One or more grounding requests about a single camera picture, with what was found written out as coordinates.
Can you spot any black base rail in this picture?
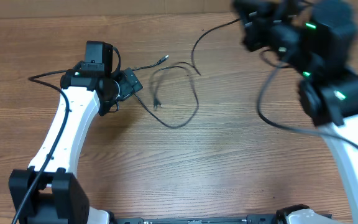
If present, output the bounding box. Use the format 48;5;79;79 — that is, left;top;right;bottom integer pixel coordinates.
113;214;277;224

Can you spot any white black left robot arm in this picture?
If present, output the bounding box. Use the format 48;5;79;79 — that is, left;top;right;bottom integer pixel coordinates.
9;41;142;223

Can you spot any black USB-A cable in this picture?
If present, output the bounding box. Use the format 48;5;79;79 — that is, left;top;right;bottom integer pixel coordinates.
131;55;200;129

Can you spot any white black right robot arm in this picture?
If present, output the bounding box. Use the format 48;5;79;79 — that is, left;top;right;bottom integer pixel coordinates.
232;1;358;223

